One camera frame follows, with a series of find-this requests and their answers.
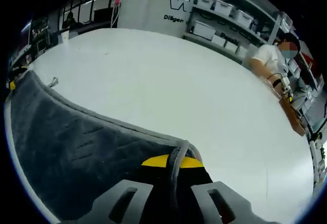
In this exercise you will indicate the brown wooden tray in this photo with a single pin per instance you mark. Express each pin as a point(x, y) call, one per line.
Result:
point(293, 117)

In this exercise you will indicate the grey shelf unit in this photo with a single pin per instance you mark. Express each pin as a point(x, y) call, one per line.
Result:
point(276, 27)

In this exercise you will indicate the grey towel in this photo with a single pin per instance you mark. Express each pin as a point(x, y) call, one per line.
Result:
point(64, 145)

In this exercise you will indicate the row of white storage boxes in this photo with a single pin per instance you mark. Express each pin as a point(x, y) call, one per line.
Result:
point(222, 5)

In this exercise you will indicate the black monitor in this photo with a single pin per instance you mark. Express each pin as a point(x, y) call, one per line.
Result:
point(102, 17)

